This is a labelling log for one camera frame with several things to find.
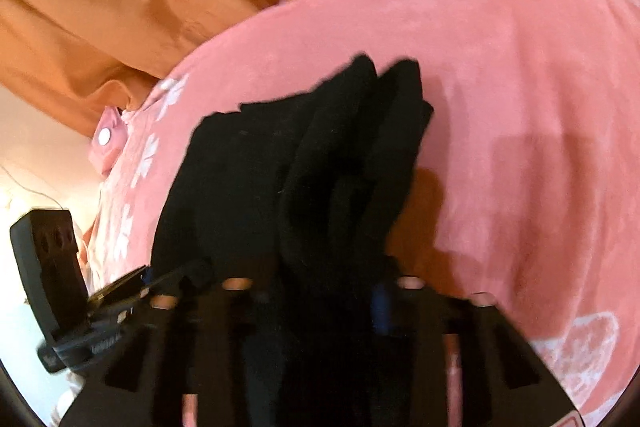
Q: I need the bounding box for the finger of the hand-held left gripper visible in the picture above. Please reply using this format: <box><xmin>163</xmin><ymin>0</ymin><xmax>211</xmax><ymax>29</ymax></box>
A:
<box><xmin>88</xmin><ymin>267</ymin><xmax>152</xmax><ymax>309</ymax></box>
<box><xmin>144</xmin><ymin>260</ymin><xmax>214</xmax><ymax>302</ymax></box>

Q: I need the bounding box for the thin white cable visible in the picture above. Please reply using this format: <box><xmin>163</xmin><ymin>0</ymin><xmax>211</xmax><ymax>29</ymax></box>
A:
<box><xmin>0</xmin><ymin>163</ymin><xmax>67</xmax><ymax>211</ymax></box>

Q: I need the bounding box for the pink pouch with white button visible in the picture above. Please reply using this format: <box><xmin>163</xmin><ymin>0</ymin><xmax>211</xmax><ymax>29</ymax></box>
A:
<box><xmin>92</xmin><ymin>104</ymin><xmax>129</xmax><ymax>174</ymax></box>

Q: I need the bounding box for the pink floral blanket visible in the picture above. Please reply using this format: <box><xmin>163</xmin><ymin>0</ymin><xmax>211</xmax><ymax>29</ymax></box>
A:
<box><xmin>60</xmin><ymin>0</ymin><xmax>640</xmax><ymax>427</ymax></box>

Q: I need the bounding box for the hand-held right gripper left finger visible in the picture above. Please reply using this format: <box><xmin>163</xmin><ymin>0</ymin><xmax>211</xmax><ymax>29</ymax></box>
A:
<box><xmin>60</xmin><ymin>276</ymin><xmax>281</xmax><ymax>427</ymax></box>

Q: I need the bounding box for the black small garment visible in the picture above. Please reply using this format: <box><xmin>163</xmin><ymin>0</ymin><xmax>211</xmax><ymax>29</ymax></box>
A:
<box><xmin>150</xmin><ymin>53</ymin><xmax>435</xmax><ymax>427</ymax></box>

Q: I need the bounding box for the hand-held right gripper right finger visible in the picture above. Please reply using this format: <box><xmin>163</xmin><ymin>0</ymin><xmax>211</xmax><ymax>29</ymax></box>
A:
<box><xmin>370</xmin><ymin>276</ymin><xmax>583</xmax><ymax>427</ymax></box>

